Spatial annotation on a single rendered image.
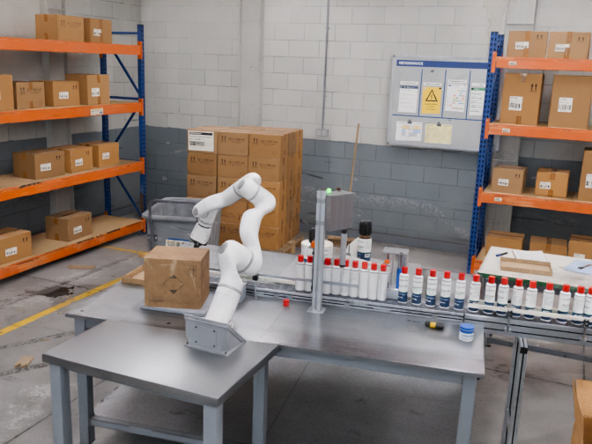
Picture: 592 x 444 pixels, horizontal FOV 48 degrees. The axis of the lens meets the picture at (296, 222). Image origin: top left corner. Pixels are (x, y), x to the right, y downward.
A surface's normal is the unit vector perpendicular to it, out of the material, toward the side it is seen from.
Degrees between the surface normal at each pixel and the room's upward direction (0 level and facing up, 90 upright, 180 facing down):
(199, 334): 90
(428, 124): 90
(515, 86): 89
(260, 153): 91
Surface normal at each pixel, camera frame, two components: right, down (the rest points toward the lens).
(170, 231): -0.07, 0.29
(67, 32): 0.89, 0.16
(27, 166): -0.41, 0.21
